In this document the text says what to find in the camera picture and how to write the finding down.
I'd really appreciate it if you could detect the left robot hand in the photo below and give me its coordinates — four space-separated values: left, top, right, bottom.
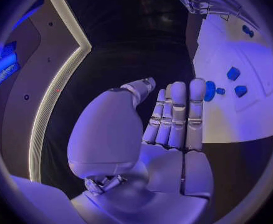
67 77 215 224

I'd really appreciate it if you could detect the white task board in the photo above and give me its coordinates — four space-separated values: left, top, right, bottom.
192 12 273 144

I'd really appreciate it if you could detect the blue plug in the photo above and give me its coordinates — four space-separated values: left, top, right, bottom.
241 24 255 38

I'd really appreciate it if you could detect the blue block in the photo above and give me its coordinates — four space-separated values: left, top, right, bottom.
234 85 249 98
226 66 241 82

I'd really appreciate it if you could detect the blue gear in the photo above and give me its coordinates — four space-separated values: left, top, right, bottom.
204 80 218 102

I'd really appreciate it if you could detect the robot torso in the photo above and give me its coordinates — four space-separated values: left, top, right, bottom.
0 0 93 184

